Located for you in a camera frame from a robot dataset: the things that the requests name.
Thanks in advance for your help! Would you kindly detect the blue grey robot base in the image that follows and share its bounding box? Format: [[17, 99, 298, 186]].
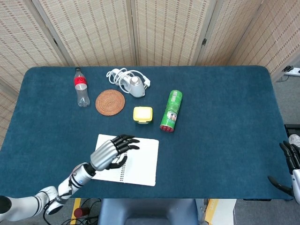
[[97, 198, 203, 225]]

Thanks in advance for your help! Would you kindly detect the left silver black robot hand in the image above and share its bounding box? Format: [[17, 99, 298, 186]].
[[90, 134, 141, 172]]

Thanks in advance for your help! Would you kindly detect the round woven rattan coaster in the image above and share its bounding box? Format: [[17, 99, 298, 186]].
[[95, 89, 126, 117]]

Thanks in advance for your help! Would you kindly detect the white power strip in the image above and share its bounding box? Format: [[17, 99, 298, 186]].
[[282, 66, 300, 76]]

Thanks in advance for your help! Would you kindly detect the white sneaker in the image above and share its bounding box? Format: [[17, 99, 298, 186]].
[[288, 134, 300, 148]]

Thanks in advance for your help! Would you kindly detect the yellow small container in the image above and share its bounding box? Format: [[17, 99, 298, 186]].
[[133, 106, 153, 125]]

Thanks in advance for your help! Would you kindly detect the white power cord with plug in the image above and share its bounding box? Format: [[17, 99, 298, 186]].
[[106, 68, 151, 94]]

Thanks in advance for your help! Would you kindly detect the woven bamboo folding screen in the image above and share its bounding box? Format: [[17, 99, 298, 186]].
[[0, 0, 300, 148]]

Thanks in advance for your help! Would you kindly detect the yellow cardboard box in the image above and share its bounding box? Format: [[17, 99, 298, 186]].
[[204, 199, 237, 225]]

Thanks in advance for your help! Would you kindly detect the red emergency stop button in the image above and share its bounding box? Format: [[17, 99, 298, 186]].
[[74, 207, 90, 218]]

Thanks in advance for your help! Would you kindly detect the black cable on floor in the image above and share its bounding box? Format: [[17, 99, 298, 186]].
[[43, 198, 102, 225]]

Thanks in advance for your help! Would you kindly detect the white handheld garment steamer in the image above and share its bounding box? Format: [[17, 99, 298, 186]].
[[119, 71, 146, 98]]

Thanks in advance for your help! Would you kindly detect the green cylindrical snack pack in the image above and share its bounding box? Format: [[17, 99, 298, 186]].
[[159, 90, 183, 133]]

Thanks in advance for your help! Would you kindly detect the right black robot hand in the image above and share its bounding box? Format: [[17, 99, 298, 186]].
[[268, 140, 300, 204]]

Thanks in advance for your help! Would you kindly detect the clear plastic bottle red label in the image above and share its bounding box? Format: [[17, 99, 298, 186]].
[[74, 67, 90, 108]]

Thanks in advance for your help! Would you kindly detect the spiral-bound kraft cover notebook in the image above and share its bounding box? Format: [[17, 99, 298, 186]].
[[91, 134, 159, 187]]

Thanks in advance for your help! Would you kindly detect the dark blue table cloth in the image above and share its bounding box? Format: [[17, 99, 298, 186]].
[[0, 65, 293, 200]]

